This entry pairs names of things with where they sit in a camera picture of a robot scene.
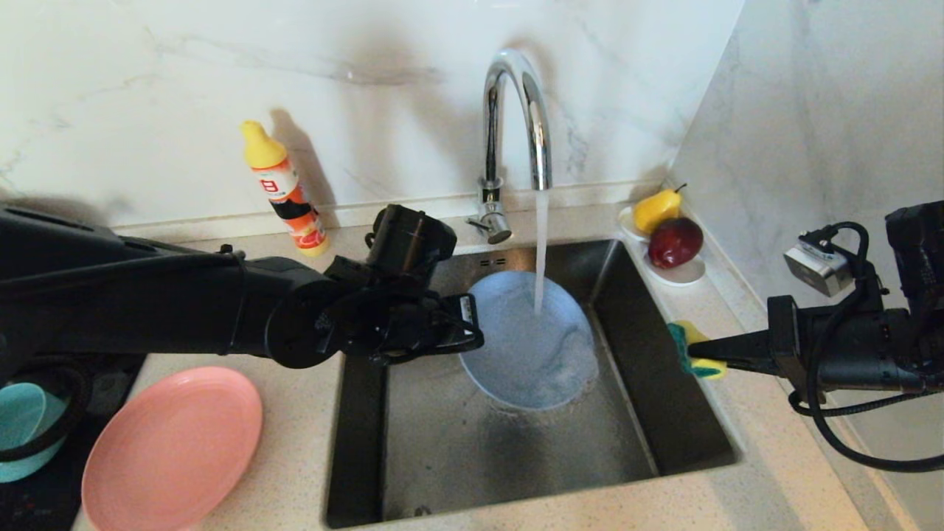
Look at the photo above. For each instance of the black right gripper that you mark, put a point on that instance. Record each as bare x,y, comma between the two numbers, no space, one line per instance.
848,354

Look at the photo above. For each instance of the orange white dish soap bottle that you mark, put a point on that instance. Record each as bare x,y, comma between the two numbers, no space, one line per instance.
284,188

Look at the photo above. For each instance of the black induction cooktop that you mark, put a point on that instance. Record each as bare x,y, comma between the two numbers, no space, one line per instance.
110,391

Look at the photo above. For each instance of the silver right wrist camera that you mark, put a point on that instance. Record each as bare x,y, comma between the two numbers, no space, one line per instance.
815,265

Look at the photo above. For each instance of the running water stream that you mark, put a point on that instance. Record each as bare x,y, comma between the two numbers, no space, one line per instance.
542,251

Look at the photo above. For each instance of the blue grey plate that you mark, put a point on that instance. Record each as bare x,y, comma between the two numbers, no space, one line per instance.
531,354

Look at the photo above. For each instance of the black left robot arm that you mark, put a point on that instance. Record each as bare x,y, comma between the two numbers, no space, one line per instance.
133,302

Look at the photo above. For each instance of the pink plate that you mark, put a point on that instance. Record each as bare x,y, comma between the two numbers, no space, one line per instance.
173,450

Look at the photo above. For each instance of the teal bowl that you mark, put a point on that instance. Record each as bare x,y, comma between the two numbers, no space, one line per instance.
22,420

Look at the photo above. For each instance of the yellow green sponge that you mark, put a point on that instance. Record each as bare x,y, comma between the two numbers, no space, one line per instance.
678,343

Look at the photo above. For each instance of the dark red apple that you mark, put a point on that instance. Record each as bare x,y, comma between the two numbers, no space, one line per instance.
674,242

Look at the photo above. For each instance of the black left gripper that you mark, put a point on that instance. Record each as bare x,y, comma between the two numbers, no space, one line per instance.
324,324

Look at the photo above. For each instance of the stainless steel sink basin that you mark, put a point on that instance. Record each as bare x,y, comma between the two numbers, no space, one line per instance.
457,457

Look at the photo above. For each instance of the chrome gooseneck faucet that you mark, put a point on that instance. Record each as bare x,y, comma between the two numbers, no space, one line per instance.
493,133

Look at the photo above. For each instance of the small white fruit dish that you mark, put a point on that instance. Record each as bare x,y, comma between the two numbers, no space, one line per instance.
684,275

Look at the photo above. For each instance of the yellow pear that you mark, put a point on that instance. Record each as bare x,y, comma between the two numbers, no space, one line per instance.
656,211

